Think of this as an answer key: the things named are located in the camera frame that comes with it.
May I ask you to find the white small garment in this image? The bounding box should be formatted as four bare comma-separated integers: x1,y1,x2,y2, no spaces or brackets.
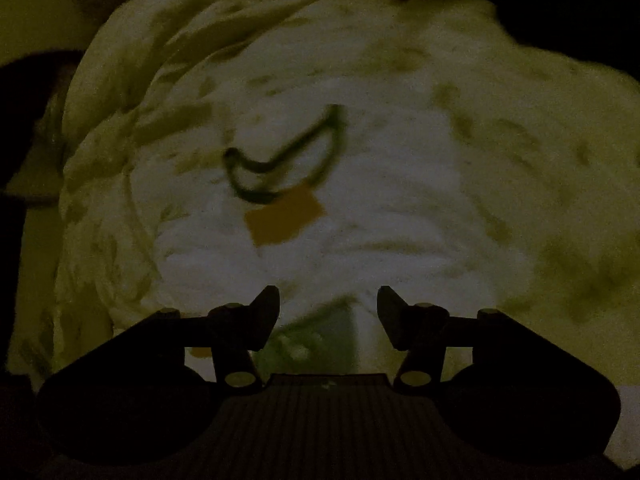
125,75,532,377

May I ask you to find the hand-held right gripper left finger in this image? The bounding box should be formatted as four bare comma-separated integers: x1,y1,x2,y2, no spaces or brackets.
44,285,281,395

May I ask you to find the white cloth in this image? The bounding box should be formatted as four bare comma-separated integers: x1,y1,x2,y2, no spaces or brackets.
606,385,640,472

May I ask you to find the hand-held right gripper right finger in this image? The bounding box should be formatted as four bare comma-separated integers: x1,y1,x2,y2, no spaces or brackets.
376,285,610,394

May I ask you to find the yellow-green leaf print blanket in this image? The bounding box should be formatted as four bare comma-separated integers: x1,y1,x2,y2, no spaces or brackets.
10,0,640,388

